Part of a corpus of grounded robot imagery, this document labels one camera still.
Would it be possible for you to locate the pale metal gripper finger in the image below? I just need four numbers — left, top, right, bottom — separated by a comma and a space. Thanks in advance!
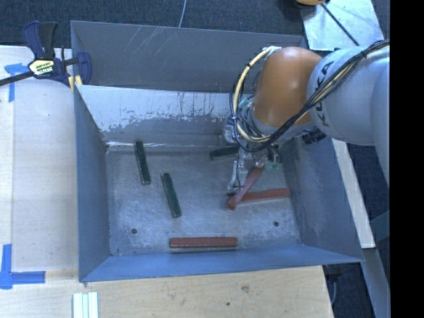
235, 170, 248, 192
227, 160, 240, 194

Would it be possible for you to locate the red-brown flat block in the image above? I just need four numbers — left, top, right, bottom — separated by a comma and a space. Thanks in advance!
168, 237, 239, 252
237, 187, 292, 205
227, 166, 266, 211

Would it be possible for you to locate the dark green flat block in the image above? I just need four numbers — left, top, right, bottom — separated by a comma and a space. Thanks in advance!
160, 172, 183, 219
209, 146, 240, 161
133, 140, 152, 186

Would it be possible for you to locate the grey metal bin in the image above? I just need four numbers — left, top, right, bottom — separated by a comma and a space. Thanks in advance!
70, 20, 366, 284

